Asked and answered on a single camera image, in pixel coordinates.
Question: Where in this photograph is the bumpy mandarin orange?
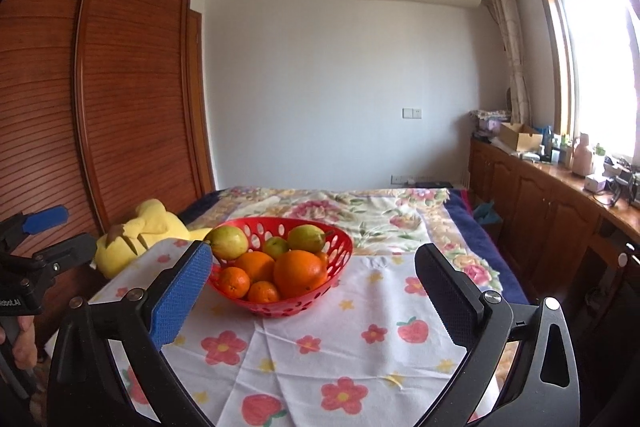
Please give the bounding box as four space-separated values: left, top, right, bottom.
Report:
218 267 250 300

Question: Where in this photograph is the brown wooden wardrobe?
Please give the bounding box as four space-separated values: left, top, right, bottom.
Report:
1 0 214 257

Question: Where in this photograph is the yellow lemon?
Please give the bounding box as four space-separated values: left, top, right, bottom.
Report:
204 225 248 262

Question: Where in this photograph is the yellow green pear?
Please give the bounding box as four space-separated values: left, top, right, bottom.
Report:
262 236 290 260

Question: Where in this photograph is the green apple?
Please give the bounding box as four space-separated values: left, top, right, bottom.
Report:
286 225 334 254

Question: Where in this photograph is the beige patterned curtain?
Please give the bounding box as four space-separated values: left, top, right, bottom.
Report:
490 0 532 124

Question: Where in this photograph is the pink white bottle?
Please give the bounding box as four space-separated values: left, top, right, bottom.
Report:
572 133 593 178

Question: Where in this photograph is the small smooth orange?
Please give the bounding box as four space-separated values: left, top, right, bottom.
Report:
245 281 281 305

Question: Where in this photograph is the yellow plush toy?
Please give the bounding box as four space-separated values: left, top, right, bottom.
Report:
93 198 212 280

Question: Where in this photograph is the person's left hand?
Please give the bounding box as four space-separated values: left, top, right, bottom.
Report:
12 315 38 371

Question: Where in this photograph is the red plastic fruit basket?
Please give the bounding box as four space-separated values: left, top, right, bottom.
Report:
205 217 354 319

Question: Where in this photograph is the white wall switch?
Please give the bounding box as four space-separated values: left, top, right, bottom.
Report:
402 108 422 119

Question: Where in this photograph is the medium orange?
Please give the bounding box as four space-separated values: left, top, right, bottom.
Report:
234 251 276 283

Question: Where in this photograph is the wooden low cabinet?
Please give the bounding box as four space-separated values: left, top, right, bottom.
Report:
469 139 639 337

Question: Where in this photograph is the window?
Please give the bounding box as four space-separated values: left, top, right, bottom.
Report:
542 0 639 164

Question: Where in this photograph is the large orange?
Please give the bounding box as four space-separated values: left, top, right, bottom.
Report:
273 251 328 299

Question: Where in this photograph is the cardboard box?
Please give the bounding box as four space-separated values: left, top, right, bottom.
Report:
498 122 542 153

